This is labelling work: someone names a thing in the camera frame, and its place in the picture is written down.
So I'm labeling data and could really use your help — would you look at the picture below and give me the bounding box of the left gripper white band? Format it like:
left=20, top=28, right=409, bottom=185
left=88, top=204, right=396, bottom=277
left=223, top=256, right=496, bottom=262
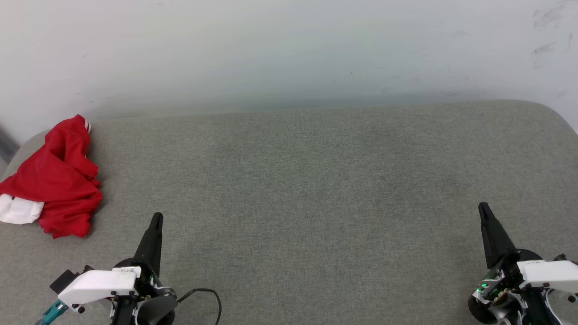
left=58, top=212, right=177, bottom=325

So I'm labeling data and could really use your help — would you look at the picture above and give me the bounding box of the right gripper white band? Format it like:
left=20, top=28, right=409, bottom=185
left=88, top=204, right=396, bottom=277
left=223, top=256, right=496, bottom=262
left=468, top=202, right=578, bottom=325

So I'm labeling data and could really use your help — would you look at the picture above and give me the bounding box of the red white baseball jersey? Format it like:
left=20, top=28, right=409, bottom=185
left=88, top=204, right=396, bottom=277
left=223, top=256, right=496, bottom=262
left=0, top=114, right=103, bottom=239

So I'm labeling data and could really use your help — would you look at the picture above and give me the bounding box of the grey fabric sofa cushion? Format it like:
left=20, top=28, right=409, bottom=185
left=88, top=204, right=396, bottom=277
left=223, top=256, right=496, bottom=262
left=0, top=100, right=578, bottom=325

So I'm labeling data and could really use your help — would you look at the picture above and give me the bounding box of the teal cable connector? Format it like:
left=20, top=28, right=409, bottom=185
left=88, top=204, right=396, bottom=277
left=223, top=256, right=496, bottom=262
left=36, top=300, right=68, bottom=325

